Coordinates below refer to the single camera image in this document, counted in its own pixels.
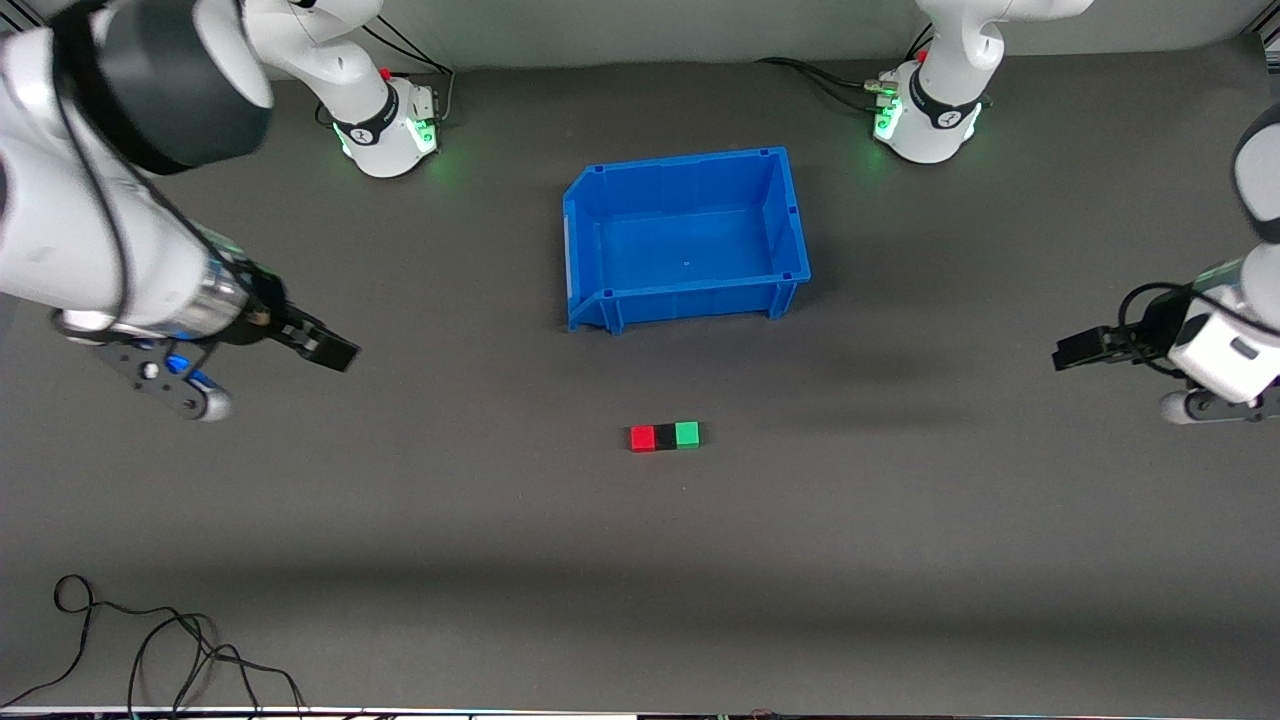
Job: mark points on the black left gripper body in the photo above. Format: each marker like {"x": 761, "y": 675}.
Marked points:
{"x": 1152, "y": 327}

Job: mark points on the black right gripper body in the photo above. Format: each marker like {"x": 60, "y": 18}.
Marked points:
{"x": 274, "y": 322}

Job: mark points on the red cube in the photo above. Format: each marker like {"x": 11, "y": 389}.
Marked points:
{"x": 642, "y": 438}

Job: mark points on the green cube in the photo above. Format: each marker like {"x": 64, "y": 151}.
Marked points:
{"x": 687, "y": 434}

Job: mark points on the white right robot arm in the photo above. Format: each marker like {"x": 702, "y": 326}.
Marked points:
{"x": 90, "y": 220}

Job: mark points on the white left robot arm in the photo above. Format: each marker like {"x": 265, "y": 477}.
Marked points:
{"x": 945, "y": 100}

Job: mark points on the black cube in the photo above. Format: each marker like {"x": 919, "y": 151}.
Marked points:
{"x": 666, "y": 437}

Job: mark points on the blue plastic storage bin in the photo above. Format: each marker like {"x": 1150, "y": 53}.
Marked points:
{"x": 690, "y": 250}

